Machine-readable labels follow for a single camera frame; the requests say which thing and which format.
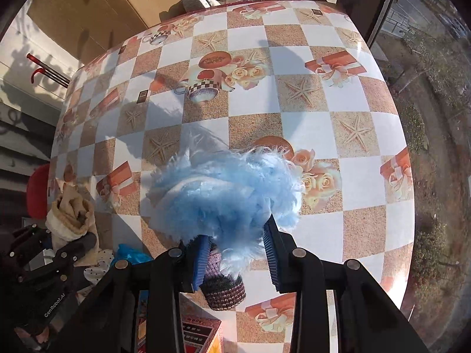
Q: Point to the brown cardboard box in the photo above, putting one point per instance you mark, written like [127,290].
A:
[92,7]

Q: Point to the red plastic stool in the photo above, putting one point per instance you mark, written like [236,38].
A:
[36,191]

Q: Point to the polka-dot cream scrunchie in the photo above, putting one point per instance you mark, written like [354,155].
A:
[94,273]

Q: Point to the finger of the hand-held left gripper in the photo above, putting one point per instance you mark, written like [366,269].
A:
[27,239]
[79,246]

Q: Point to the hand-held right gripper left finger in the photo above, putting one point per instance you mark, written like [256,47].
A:
[200,261]

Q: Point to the orange carton box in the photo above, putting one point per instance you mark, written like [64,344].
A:
[200,334]

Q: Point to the beige sock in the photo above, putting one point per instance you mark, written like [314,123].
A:
[70,209]

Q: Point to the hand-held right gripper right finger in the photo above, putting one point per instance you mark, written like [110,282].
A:
[272,261]

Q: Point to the blue fluffy knit sock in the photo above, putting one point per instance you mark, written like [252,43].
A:
[228,191]

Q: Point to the blue plastic shoe cover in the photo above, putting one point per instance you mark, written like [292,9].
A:
[132,253]

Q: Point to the printed checkered tablecloth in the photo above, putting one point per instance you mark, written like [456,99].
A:
[294,117]

